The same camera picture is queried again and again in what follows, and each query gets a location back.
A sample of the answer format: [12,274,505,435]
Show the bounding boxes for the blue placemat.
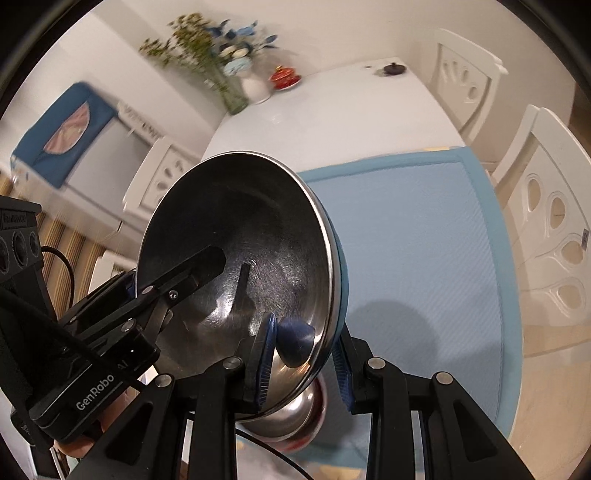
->
[235,147,525,469]

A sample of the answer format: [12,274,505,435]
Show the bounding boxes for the striped beige cloth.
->
[0,173,123,319]

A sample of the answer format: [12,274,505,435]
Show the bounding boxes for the steel bowl red outside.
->
[235,376,329,452]

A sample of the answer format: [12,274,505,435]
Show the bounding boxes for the glass vase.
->
[210,69,250,116]

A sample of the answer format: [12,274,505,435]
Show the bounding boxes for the white ribbed vase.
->
[240,74,273,104]

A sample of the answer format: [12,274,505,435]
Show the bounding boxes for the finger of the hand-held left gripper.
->
[136,246,227,301]
[60,270,139,334]

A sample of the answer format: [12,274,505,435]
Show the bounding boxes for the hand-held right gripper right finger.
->
[333,323,520,480]

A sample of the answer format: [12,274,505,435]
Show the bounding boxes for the blue and white artificial flowers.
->
[205,18,280,77]

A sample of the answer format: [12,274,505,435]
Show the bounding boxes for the white wooden dining chair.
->
[122,136,206,232]
[90,249,139,301]
[490,105,591,358]
[427,28,509,144]

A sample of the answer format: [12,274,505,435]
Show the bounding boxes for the person's left hand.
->
[53,385,141,460]

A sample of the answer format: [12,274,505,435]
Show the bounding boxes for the steel bowl blue outside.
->
[136,150,348,416]

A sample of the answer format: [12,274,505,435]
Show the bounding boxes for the blue refrigerator cover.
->
[10,82,118,190]

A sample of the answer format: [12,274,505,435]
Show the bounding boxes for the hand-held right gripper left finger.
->
[69,311,278,480]

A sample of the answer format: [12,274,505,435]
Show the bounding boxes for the green flower bouquet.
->
[139,13,222,88]

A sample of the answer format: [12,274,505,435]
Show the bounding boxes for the red lidded cup with saucer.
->
[270,66,302,89]

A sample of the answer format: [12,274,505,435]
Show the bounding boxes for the black cable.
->
[41,246,77,310]
[235,427,315,480]

